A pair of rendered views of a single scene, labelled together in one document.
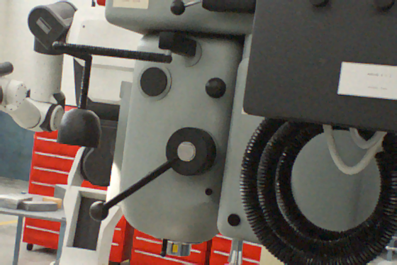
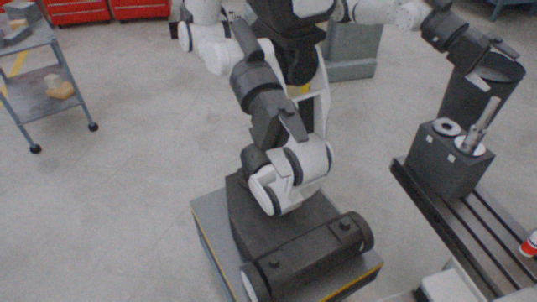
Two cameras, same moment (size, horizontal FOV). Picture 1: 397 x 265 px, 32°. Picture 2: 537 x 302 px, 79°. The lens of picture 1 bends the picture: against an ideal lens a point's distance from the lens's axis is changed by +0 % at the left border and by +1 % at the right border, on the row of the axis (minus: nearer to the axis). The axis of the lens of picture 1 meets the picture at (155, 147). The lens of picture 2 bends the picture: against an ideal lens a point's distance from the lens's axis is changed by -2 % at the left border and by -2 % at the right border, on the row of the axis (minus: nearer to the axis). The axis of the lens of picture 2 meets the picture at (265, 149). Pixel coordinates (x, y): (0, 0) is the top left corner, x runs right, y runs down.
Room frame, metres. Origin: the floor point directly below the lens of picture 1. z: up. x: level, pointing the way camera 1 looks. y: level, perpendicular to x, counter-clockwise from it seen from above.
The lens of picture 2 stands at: (1.32, 0.80, 1.84)
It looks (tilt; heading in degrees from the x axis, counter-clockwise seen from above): 44 degrees down; 319
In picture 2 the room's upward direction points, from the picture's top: straight up
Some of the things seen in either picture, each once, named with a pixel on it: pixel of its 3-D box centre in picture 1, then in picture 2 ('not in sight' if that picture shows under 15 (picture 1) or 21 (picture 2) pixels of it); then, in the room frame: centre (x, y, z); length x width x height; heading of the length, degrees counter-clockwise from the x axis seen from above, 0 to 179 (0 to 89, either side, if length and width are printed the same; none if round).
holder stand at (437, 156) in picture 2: not in sight; (446, 157); (1.52, -0.22, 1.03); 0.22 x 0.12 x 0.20; 161
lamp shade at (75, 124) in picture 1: (80, 126); not in sight; (1.16, 0.13, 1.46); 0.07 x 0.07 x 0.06
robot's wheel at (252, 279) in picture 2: not in sight; (254, 286); (1.80, 0.43, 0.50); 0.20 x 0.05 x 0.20; 168
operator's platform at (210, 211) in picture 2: not in sight; (278, 249); (1.98, 0.12, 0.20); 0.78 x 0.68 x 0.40; 168
